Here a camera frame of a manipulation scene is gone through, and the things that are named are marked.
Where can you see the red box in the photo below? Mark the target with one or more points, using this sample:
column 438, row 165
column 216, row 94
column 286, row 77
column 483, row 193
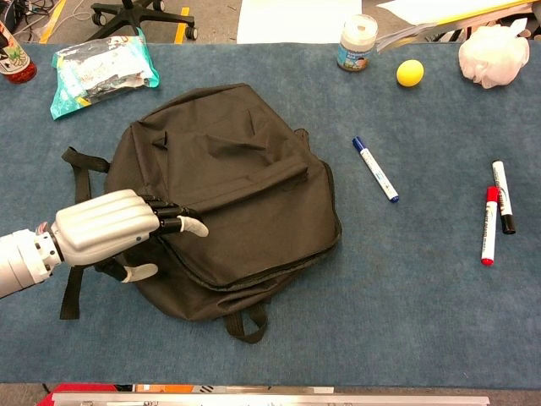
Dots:
column 84, row 388

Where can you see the jar with blue label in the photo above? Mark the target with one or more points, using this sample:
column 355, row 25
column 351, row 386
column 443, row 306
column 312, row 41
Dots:
column 357, row 46

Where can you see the yellow white paper stack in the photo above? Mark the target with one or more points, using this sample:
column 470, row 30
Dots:
column 444, row 14

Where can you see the white paper sheet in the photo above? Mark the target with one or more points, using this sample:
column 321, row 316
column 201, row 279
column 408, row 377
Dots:
column 296, row 21

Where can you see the yellow ball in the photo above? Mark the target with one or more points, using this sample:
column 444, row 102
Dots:
column 410, row 73

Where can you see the teal snack packet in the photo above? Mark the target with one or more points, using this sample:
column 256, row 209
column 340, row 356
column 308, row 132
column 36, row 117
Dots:
column 97, row 76

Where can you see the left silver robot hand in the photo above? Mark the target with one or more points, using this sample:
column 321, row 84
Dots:
column 101, row 224

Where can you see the white crumpled plastic bag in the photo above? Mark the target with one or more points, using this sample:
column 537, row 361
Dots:
column 492, row 55

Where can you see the black office chair base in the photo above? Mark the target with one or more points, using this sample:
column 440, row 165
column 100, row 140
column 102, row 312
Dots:
column 139, row 14

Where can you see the red drink bottle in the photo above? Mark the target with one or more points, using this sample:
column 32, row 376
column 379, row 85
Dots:
column 14, row 59

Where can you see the black fabric backpack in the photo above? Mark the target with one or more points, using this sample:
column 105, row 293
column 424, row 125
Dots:
column 253, row 220

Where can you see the blue whiteboard marker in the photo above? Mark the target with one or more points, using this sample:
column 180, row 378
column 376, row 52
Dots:
column 376, row 171

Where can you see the red whiteboard marker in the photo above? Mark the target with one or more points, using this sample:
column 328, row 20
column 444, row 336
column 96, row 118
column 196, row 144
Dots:
column 490, row 224

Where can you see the black whiteboard marker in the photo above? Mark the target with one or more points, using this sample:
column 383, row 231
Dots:
column 504, row 194

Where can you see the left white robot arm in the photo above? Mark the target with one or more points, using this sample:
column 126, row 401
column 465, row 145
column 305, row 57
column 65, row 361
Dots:
column 21, row 262

